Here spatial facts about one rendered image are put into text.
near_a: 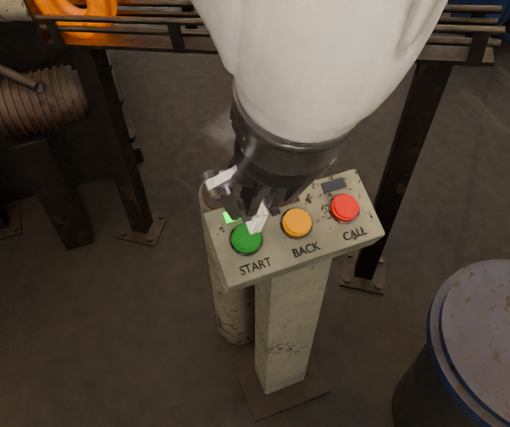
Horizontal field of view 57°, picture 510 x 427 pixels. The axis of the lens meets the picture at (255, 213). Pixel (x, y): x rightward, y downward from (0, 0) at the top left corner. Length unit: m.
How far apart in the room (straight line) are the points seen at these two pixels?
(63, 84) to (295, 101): 0.88
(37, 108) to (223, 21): 0.87
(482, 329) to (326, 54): 0.68
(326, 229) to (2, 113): 0.73
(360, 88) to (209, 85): 1.69
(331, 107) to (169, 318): 1.06
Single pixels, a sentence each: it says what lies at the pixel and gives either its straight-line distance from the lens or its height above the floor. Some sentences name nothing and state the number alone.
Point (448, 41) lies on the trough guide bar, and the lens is 0.81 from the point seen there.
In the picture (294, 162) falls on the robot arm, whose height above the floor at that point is 0.89.
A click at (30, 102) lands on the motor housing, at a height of 0.51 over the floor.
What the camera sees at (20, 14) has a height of 0.67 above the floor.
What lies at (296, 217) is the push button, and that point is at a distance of 0.65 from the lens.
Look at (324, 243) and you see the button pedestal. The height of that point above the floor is 0.59.
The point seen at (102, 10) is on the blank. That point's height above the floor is 0.69.
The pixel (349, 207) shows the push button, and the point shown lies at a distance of 0.68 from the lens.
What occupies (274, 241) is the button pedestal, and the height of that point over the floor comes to 0.59.
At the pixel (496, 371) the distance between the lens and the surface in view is 0.82.
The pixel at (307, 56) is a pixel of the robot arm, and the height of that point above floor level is 1.00.
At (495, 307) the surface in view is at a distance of 0.87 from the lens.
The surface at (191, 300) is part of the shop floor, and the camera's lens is 1.28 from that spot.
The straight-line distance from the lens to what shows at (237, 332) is 1.15.
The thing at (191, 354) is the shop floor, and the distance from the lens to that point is 1.22.
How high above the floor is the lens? 1.12
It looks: 51 degrees down
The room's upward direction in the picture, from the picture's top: straight up
